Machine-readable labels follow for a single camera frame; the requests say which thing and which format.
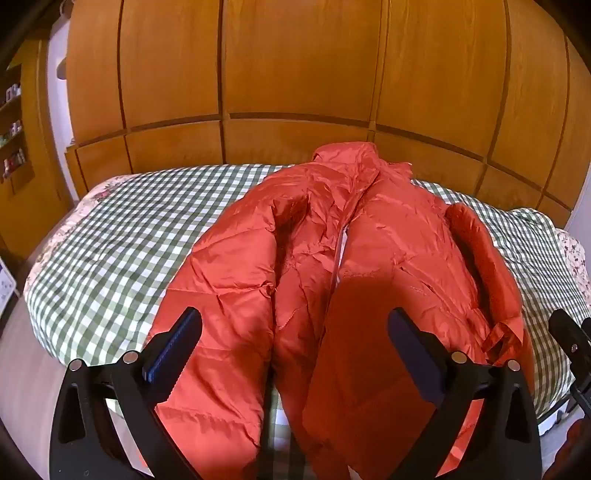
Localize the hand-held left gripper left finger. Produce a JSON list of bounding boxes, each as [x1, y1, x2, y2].
[[49, 306, 204, 480]]

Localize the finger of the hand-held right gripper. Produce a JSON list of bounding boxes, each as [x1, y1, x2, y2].
[[549, 308, 591, 381]]

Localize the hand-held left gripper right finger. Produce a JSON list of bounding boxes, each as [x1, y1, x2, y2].
[[387, 307, 542, 480]]

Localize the orange puffer jacket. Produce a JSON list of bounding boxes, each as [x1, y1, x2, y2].
[[147, 142, 532, 480]]

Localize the green checked bedspread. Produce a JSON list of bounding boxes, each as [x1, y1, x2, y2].
[[25, 164, 578, 480]]

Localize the wooden shelf unit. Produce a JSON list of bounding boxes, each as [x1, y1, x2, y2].
[[0, 39, 70, 259]]

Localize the small bottles on shelves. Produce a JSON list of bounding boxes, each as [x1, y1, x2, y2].
[[0, 83, 26, 178]]

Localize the wooden wardrobe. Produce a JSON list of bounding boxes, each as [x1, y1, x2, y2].
[[65, 0, 591, 227]]

